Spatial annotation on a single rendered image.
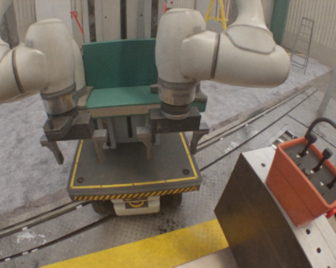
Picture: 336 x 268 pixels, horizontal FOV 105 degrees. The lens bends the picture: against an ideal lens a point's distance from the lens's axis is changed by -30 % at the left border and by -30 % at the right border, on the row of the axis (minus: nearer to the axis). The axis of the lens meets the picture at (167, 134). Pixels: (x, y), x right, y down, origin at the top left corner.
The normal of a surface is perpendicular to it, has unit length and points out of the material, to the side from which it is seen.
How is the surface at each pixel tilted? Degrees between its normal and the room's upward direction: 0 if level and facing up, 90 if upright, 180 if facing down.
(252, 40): 61
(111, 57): 90
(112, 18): 90
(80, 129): 90
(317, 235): 0
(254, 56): 66
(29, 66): 82
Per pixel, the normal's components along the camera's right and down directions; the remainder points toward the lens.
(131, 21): 0.17, 0.62
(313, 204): -0.96, 0.23
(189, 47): -0.11, 0.53
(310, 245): 0.04, -0.78
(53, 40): 0.72, 0.28
